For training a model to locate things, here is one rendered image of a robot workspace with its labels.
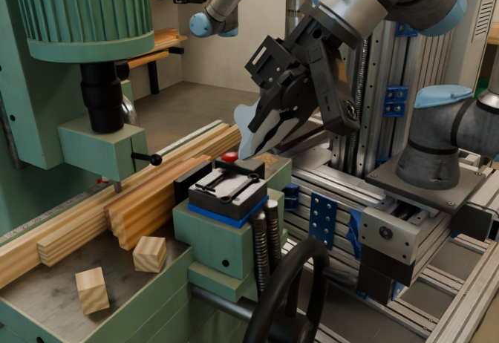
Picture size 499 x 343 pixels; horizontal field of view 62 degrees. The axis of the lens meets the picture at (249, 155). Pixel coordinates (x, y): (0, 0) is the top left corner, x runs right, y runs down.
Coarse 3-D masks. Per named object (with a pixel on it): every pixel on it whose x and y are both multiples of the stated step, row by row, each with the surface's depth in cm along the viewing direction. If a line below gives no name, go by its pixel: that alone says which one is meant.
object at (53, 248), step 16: (208, 144) 94; (224, 144) 98; (176, 160) 86; (96, 208) 71; (80, 224) 66; (96, 224) 69; (48, 240) 63; (64, 240) 64; (80, 240) 67; (48, 256) 63; (64, 256) 65
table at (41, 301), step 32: (288, 160) 95; (96, 256) 65; (128, 256) 65; (192, 256) 68; (32, 288) 59; (64, 288) 59; (128, 288) 59; (160, 288) 63; (224, 288) 64; (0, 320) 61; (32, 320) 54; (64, 320) 54; (96, 320) 54; (128, 320) 58
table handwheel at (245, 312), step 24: (312, 240) 63; (288, 264) 56; (192, 288) 70; (264, 288) 54; (312, 288) 74; (240, 312) 66; (264, 312) 52; (288, 312) 62; (312, 312) 74; (264, 336) 52; (288, 336) 61; (312, 336) 74
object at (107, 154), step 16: (64, 128) 69; (80, 128) 68; (128, 128) 68; (64, 144) 70; (80, 144) 68; (96, 144) 66; (112, 144) 63; (128, 144) 66; (144, 144) 69; (80, 160) 70; (96, 160) 67; (112, 160) 65; (128, 160) 67; (144, 160) 70; (112, 176) 67; (128, 176) 68
